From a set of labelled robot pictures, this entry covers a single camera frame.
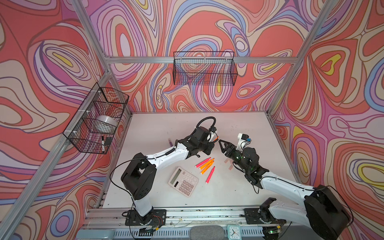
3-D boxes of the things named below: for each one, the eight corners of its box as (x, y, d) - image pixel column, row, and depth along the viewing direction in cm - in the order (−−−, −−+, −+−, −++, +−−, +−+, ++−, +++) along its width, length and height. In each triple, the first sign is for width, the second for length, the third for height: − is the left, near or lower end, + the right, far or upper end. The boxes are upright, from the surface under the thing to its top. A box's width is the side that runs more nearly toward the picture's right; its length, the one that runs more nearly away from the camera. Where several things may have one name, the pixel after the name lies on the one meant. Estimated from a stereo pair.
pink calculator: (167, 185, 85) (166, 183, 83) (178, 167, 92) (178, 165, 89) (188, 198, 80) (188, 197, 78) (199, 179, 87) (199, 177, 85)
